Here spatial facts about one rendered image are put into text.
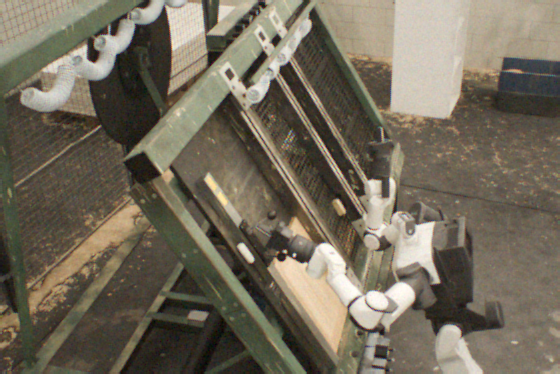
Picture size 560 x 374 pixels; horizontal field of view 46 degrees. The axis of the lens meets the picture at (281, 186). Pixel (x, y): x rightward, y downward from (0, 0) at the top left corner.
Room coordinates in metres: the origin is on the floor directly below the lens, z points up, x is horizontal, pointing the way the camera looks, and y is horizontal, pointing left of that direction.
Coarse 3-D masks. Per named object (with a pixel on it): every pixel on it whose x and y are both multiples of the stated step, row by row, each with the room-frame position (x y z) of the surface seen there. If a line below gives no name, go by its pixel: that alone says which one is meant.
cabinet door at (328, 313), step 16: (288, 256) 2.13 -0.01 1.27; (288, 272) 2.06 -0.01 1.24; (304, 272) 2.15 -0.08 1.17; (304, 288) 2.08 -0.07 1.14; (320, 288) 2.16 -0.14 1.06; (304, 304) 2.00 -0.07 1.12; (320, 304) 2.09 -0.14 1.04; (336, 304) 2.17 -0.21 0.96; (320, 320) 2.02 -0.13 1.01; (336, 320) 2.10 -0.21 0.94; (336, 336) 2.03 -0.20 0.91
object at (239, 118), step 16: (240, 80) 2.48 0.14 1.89; (240, 96) 2.42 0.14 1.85; (224, 112) 2.43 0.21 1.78; (240, 112) 2.41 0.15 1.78; (240, 128) 2.41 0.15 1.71; (256, 128) 2.44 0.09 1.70; (256, 144) 2.39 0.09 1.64; (256, 160) 2.40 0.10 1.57; (272, 160) 2.38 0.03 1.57; (272, 176) 2.38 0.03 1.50; (288, 176) 2.40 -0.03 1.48; (288, 192) 2.36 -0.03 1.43; (288, 208) 2.36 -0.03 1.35; (304, 208) 2.35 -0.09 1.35; (304, 224) 2.34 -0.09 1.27; (320, 224) 2.37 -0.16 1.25; (320, 240) 2.32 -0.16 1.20; (352, 272) 2.33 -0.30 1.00
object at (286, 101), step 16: (256, 32) 2.86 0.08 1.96; (272, 48) 2.90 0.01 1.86; (256, 64) 2.86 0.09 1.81; (272, 80) 2.84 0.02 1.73; (272, 96) 2.84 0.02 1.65; (288, 96) 2.83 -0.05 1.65; (288, 112) 2.82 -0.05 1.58; (304, 128) 2.80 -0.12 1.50; (304, 144) 2.80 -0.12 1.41; (320, 144) 2.82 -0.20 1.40; (320, 160) 2.78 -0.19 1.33; (336, 176) 2.76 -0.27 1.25; (336, 192) 2.76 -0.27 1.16; (352, 192) 2.79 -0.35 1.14; (352, 208) 2.74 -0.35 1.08; (352, 224) 2.73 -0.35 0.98
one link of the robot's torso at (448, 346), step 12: (444, 336) 1.96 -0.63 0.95; (456, 336) 1.94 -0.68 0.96; (444, 348) 1.96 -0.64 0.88; (456, 348) 1.96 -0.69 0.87; (444, 360) 1.98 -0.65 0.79; (456, 360) 1.97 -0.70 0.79; (468, 360) 2.01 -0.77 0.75; (444, 372) 1.99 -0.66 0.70; (456, 372) 1.97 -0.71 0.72; (468, 372) 1.96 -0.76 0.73; (480, 372) 2.02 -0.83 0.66
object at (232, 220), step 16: (208, 176) 2.04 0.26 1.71; (208, 192) 2.00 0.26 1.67; (224, 208) 1.99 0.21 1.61; (240, 240) 1.97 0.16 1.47; (256, 256) 1.96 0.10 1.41; (272, 272) 1.95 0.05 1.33; (288, 288) 1.96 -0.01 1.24; (288, 304) 1.92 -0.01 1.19; (304, 320) 1.91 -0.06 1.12; (320, 336) 1.92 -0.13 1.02; (320, 352) 1.89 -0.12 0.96
